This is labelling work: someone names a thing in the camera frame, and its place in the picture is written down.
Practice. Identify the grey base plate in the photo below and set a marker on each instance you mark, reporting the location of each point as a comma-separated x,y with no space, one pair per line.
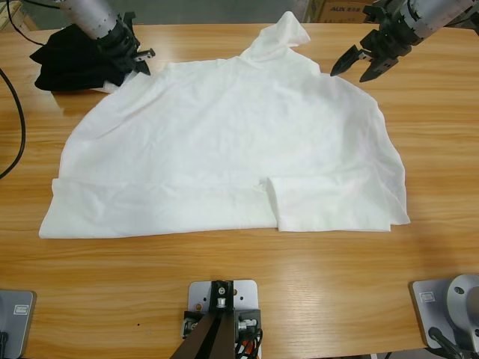
18,321
428,299

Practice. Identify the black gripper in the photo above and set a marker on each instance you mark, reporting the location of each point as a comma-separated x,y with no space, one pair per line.
116,41
393,33

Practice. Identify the wooden crate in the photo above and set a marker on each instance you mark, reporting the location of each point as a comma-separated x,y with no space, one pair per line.
13,15

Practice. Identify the dark camera post with bracket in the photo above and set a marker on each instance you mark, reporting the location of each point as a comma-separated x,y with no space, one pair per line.
213,329

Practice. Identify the white mount plate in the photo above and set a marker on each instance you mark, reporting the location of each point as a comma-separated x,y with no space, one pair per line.
247,295

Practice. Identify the white T-shirt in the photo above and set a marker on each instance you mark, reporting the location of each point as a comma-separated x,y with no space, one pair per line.
224,149

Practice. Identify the cardboard box with AUX print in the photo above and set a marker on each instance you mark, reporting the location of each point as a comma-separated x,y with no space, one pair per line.
346,9

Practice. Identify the pale folded garment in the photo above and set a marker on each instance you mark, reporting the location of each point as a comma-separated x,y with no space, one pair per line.
112,88

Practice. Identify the black folded garment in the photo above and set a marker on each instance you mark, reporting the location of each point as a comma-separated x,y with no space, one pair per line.
67,63

